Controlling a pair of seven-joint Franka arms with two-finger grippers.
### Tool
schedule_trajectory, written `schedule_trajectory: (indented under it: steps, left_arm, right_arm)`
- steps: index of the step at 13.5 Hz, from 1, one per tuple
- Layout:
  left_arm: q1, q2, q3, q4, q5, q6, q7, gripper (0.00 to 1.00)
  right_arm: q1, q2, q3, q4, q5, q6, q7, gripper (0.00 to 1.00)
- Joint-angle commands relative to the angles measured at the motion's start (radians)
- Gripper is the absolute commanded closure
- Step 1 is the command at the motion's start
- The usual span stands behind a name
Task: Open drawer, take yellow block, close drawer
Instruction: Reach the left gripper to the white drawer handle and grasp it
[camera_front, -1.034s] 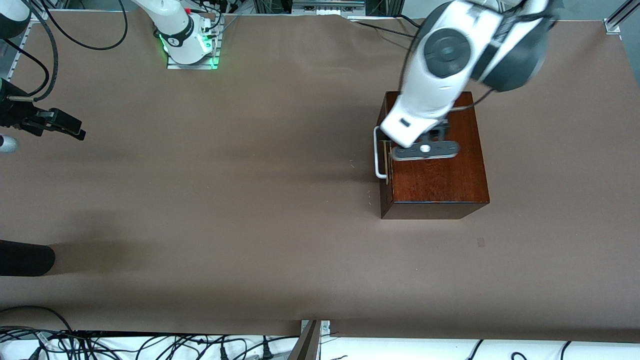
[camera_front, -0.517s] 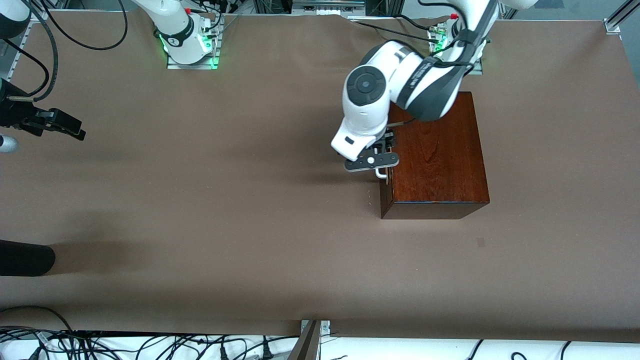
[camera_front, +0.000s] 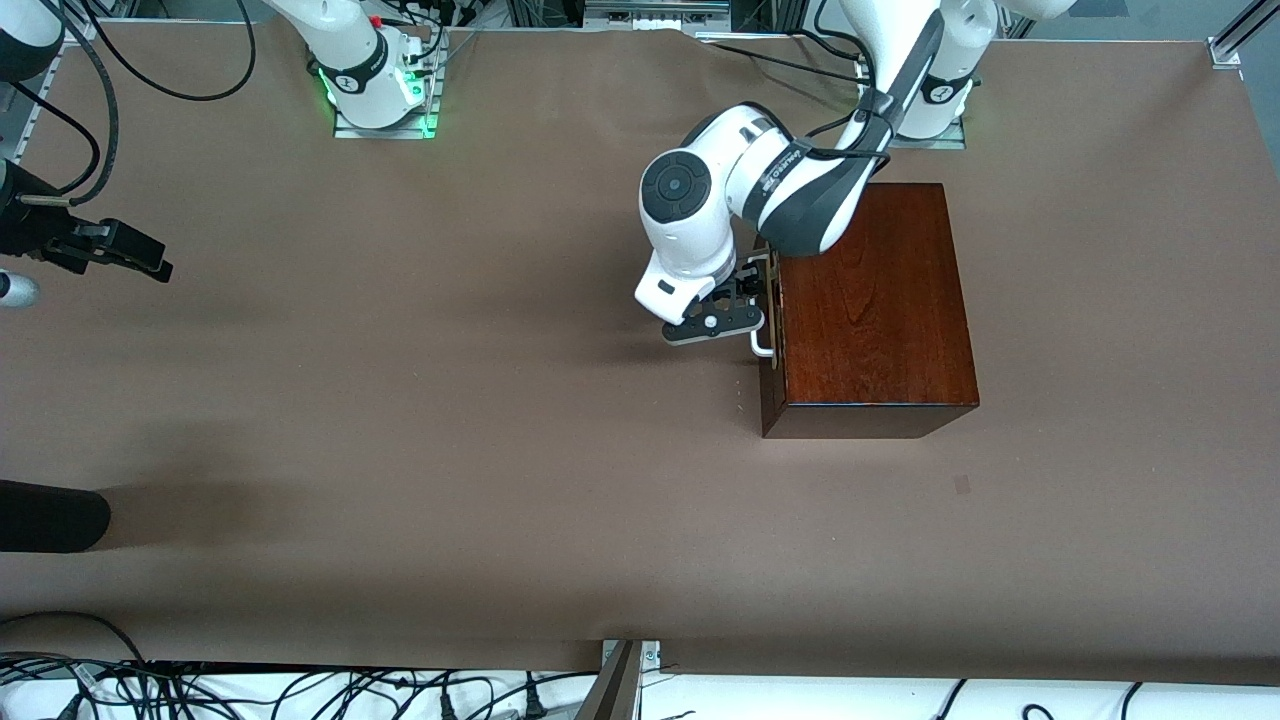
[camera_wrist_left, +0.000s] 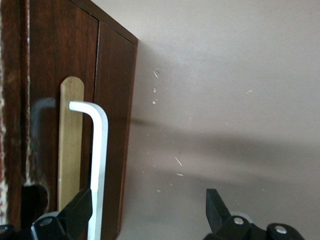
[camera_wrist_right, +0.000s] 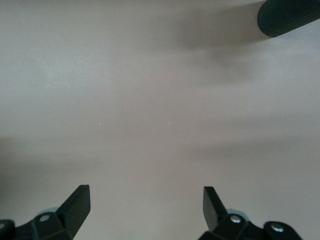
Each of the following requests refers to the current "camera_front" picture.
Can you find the light wood drawer white handle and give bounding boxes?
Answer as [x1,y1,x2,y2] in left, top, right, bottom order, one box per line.
[745,250,789,401]

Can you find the dark brown wooden cabinet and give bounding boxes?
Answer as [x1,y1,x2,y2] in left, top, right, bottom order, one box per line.
[757,182,981,439]

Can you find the black ribbed cylinder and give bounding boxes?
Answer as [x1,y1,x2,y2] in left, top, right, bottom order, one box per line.
[0,479,112,554]

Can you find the brown paper table cover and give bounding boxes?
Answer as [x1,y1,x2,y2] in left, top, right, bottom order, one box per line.
[0,18,1280,687]

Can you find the dark metal strut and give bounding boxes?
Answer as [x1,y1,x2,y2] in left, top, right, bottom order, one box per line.
[575,642,643,720]

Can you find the aluminium profile bar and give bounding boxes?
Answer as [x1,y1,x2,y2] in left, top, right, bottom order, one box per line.
[1218,0,1280,53]

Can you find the perforated metal rail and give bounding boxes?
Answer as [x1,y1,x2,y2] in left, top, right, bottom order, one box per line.
[0,30,67,166]

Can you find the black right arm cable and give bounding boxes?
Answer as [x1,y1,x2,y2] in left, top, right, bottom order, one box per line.
[0,80,101,171]

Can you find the black hanging loop cable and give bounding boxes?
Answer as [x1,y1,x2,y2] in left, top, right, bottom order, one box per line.
[88,0,257,101]

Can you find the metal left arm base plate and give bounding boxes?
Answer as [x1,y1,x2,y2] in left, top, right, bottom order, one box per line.
[858,55,969,151]

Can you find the long black table cable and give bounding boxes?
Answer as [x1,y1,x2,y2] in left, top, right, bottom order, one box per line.
[712,42,863,83]

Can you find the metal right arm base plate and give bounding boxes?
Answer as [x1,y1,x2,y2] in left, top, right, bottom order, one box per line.
[333,28,442,140]

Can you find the black arched cable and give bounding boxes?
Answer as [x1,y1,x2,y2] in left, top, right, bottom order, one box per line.
[0,611,149,666]

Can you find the black base connector cables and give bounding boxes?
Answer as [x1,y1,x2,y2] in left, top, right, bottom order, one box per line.
[395,0,471,71]

